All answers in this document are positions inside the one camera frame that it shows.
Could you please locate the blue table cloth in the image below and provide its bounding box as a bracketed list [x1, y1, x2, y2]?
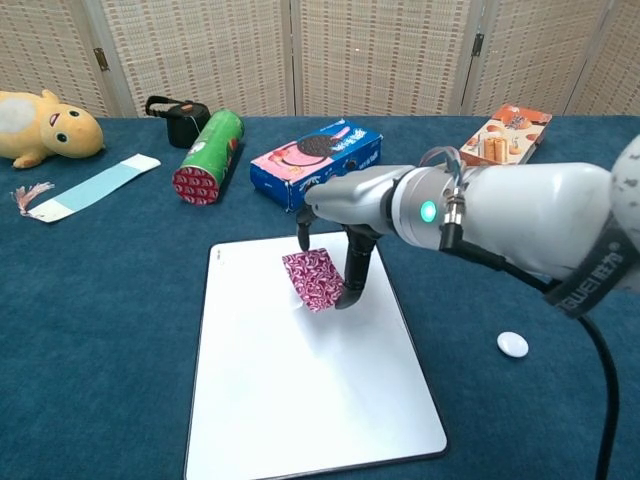
[0, 115, 640, 480]

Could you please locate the white round magnet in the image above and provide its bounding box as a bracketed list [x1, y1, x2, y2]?
[496, 331, 530, 359]

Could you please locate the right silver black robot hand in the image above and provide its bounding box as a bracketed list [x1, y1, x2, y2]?
[296, 164, 416, 311]

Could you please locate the yellow plush toy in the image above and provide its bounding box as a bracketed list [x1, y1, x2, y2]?
[0, 89, 106, 170]

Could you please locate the white rectangular board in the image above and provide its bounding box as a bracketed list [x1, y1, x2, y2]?
[183, 229, 450, 480]

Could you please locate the blue cookie box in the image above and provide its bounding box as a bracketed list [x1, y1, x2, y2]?
[249, 118, 385, 213]

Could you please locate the black printed arm strap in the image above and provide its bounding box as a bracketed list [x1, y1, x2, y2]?
[543, 209, 640, 320]

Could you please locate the pink patterned small packet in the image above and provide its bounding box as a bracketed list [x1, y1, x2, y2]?
[281, 247, 346, 315]

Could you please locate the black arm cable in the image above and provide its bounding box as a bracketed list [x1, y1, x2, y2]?
[439, 199, 621, 480]

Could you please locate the orange wafer roll box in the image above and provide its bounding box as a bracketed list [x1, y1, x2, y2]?
[458, 103, 554, 169]

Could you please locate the blue white bookmark with tassel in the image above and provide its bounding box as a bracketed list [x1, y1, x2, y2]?
[9, 153, 162, 224]

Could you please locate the woven folding screen panel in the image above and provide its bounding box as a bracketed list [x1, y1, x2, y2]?
[459, 0, 617, 117]
[288, 0, 477, 117]
[0, 0, 109, 119]
[564, 0, 640, 117]
[82, 0, 297, 119]

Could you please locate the green cylindrical chip can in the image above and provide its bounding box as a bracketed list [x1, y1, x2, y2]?
[171, 108, 246, 207]

